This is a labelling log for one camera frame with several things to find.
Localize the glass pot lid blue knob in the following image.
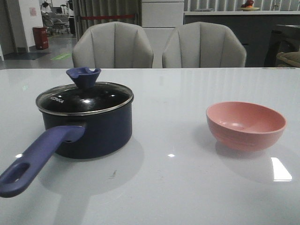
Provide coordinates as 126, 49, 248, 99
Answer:
36, 67, 134, 116

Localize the olive cushion seat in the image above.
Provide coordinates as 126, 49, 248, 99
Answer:
276, 51, 300, 68

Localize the white refrigerator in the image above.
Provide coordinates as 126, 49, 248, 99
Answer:
141, 0, 184, 68

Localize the right beige upholstered chair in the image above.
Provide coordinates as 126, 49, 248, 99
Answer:
162, 22, 247, 68

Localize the grey kitchen counter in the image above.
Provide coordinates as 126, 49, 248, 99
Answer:
183, 11, 300, 67

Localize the beige upholstered chair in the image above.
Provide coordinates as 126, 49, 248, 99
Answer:
72, 22, 154, 68
162, 22, 247, 68

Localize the grey curtain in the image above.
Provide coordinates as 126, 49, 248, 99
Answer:
72, 0, 142, 39

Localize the pink plastic bowl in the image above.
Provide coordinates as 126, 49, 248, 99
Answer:
206, 101, 287, 151

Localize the red barrier belt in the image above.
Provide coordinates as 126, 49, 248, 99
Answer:
80, 14, 135, 20

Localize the left beige upholstered chair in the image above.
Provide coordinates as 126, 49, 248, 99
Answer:
72, 22, 154, 68

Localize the red trash bin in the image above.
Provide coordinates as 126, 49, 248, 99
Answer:
32, 27, 49, 50

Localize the fruit plate on counter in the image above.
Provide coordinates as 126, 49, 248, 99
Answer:
239, 0, 260, 11

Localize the dark blue saucepan purple handle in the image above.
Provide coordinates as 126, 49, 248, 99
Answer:
0, 82, 135, 198

